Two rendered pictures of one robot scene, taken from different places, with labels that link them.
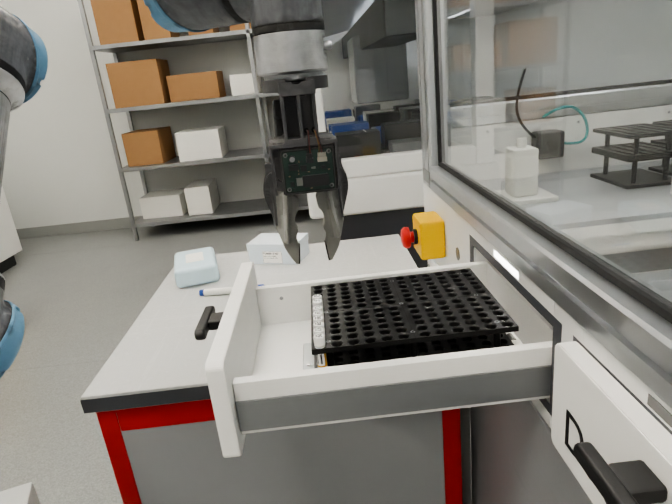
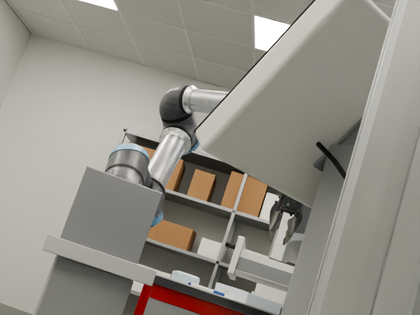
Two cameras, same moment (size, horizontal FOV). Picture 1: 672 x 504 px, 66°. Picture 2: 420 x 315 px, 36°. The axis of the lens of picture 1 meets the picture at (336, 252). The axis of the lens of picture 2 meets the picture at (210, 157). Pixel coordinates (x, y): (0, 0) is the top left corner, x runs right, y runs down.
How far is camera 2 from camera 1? 1.43 m
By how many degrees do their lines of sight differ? 32
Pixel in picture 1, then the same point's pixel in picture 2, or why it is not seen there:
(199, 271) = (189, 277)
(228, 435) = (234, 263)
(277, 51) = not seen: hidden behind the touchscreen
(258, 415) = (244, 264)
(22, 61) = (194, 141)
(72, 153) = (37, 243)
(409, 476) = not seen: outside the picture
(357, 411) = (278, 279)
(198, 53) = (184, 213)
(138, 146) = not seen: hidden behind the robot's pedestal
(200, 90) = (173, 239)
